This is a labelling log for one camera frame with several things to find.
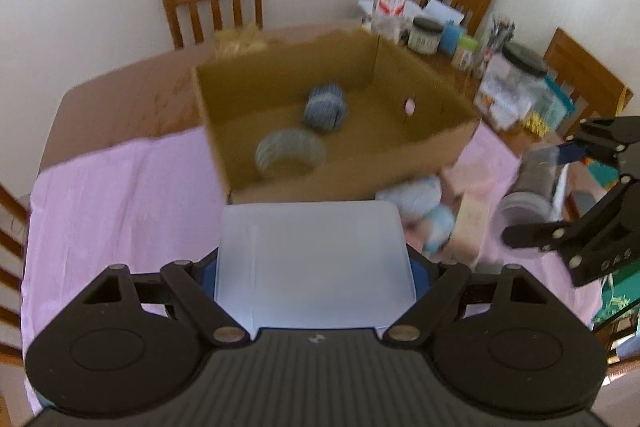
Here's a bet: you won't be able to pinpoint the large black-lidded clear jar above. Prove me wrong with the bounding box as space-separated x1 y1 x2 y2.
475 43 548 128

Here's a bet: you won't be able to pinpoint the pink box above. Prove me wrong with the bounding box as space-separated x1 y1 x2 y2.
440 161 521 208

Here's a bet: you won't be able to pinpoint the green-lidded small container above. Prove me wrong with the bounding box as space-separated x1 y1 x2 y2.
452 36 478 68

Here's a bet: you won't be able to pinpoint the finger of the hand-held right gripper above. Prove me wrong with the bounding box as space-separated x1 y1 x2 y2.
501 179 640 288
552 116 640 182

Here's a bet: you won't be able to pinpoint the clear glass jar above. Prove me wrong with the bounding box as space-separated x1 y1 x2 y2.
492 147 571 253
255 128 328 180

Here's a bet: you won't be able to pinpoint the brown cardboard box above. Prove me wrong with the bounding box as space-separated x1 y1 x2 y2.
192 29 482 205

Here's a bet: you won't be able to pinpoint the clear pen holder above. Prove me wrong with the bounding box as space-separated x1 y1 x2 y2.
475 18 517 78

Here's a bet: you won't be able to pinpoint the blue cup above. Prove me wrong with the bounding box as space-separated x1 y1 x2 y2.
440 21 467 55

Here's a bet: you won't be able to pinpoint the blue knitted yarn ball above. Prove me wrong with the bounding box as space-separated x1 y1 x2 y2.
300 83 348 134

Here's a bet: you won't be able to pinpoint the small cream carton box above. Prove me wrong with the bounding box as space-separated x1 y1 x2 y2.
449 193 494 266

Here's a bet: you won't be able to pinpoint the yellow plastic bag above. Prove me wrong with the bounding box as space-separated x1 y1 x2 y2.
214 23 269 56

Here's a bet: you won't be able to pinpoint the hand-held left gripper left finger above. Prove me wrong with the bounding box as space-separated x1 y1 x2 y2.
82 247 251 348

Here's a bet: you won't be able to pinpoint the pink tablecloth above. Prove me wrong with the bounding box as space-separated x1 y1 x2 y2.
20 117 606 413

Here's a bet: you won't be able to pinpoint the teal box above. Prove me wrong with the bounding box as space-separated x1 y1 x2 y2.
530 77 576 128

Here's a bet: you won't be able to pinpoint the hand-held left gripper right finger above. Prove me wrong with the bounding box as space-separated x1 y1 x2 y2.
382 247 546 348

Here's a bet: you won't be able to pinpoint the translucent white plastic lid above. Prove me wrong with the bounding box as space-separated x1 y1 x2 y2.
214 201 417 329

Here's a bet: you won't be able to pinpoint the black-lidded labelled jar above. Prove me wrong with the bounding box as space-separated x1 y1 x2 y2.
407 18 445 56

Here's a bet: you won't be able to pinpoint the white paper envelopes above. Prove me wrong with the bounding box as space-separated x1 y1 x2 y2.
424 0 467 26

